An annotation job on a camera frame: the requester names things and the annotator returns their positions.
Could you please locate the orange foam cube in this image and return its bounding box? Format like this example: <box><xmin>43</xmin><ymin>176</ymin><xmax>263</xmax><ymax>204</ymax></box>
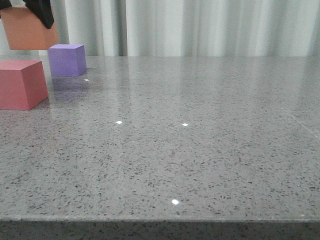
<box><xmin>0</xmin><ymin>5</ymin><xmax>59</xmax><ymax>50</ymax></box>

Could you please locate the red foam cube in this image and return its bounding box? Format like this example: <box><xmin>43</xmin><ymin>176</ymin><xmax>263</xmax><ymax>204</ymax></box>
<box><xmin>0</xmin><ymin>60</ymin><xmax>49</xmax><ymax>110</ymax></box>

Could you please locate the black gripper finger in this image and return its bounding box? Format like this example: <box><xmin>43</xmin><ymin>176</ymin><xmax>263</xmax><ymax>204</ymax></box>
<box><xmin>24</xmin><ymin>0</ymin><xmax>55</xmax><ymax>29</ymax></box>
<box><xmin>0</xmin><ymin>0</ymin><xmax>12</xmax><ymax>10</ymax></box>

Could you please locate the purple foam cube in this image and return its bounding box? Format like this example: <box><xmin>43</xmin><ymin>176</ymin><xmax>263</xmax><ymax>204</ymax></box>
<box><xmin>47</xmin><ymin>44</ymin><xmax>87</xmax><ymax>77</ymax></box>

